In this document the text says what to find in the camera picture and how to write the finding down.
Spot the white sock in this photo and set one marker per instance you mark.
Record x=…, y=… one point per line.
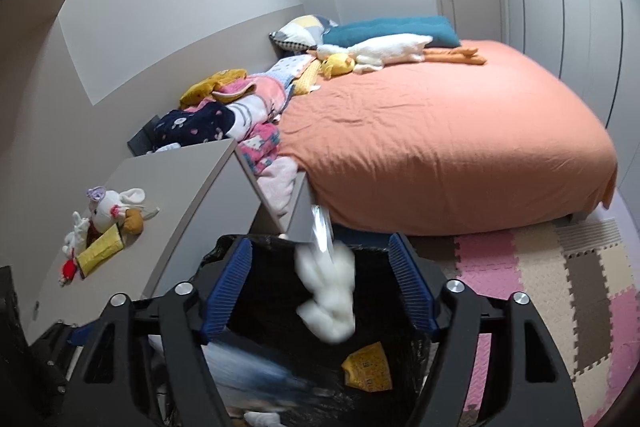
x=327, y=297

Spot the white wardrobe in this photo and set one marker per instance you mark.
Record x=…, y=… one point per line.
x=560, y=7

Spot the grey dresser drawer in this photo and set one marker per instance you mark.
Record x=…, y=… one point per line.
x=300, y=212

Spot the white bunny plush toy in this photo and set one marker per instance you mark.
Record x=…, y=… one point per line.
x=107, y=207

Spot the grey dresser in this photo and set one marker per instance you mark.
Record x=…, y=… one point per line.
x=150, y=187

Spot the yellow garment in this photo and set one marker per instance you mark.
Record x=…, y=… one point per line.
x=210, y=86

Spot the bed with orange sheet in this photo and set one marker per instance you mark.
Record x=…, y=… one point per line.
x=440, y=132

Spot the black box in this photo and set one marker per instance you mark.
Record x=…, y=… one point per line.
x=142, y=138

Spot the yellow printed pouch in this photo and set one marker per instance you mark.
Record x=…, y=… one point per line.
x=367, y=367
x=100, y=249

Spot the yellow dotted cushion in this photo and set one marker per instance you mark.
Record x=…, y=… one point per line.
x=310, y=78

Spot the light pink cloth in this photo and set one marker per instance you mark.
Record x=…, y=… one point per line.
x=277, y=184

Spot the white goose plush toy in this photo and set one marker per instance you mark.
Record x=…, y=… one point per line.
x=385, y=47

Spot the teal cushion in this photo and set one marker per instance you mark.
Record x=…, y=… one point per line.
x=395, y=29

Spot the yellow duck plush toy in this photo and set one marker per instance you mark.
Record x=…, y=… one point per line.
x=337, y=66

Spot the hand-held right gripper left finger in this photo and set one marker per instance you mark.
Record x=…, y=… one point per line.
x=231, y=287

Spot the small white soft toy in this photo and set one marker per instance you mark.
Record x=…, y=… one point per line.
x=262, y=419

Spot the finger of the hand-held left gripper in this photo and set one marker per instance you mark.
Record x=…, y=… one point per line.
x=75, y=337

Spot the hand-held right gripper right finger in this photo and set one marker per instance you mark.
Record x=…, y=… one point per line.
x=411, y=287

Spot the patchwork pillow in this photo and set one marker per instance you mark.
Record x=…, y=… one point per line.
x=300, y=32

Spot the foam puzzle floor mat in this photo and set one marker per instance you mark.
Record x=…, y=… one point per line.
x=550, y=277

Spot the blue fish plush toy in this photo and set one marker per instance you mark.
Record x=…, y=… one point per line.
x=260, y=377

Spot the white dotted pillow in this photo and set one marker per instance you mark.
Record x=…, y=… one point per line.
x=287, y=68

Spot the white grey striped cloth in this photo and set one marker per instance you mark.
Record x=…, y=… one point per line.
x=252, y=112

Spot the pink cat print cloth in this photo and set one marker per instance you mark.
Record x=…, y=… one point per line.
x=260, y=147

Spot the clear plastic wrapper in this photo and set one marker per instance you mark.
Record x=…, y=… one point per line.
x=320, y=227

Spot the black storage bin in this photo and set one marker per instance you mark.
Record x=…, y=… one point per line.
x=280, y=277

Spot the small red toy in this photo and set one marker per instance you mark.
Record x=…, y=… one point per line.
x=69, y=271

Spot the pink blanket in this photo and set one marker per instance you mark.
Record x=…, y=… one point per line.
x=260, y=88

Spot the brown plush toy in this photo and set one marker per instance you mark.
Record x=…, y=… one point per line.
x=132, y=221

